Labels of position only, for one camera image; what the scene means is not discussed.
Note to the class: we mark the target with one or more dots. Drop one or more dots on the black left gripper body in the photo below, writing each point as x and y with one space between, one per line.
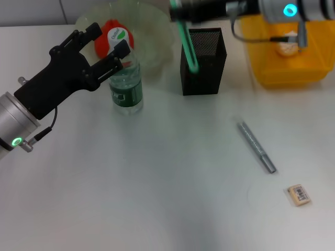
60 78

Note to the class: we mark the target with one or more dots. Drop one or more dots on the beige eraser with barcode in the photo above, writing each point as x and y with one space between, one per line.
298 195

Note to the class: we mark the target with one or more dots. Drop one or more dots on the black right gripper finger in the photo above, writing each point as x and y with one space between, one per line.
175 14

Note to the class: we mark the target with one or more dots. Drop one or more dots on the white paper ball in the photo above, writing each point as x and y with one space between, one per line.
288 48

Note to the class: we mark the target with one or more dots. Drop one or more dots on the grey pen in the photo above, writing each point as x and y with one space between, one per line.
254 142

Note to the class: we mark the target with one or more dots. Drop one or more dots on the black mesh pen holder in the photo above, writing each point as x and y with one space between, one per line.
206 78

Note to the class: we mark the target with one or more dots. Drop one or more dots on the green glass fruit plate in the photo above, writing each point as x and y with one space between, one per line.
154 34

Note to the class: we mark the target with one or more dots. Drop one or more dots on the yellow plastic bin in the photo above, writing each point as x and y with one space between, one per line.
288 73

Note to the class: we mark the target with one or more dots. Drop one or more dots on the red tomato ball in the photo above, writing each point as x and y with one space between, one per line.
102 44

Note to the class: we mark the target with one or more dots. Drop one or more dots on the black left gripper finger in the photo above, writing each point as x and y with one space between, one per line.
94 30
123 49

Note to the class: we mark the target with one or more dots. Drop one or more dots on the green utility knife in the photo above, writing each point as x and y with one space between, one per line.
188 49

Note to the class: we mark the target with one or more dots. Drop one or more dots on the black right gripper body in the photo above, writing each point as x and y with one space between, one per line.
206 10

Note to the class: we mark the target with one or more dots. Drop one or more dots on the clear green-label water bottle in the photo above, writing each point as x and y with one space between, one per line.
125 89

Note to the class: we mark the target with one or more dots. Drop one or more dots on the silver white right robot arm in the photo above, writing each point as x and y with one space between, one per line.
274 8

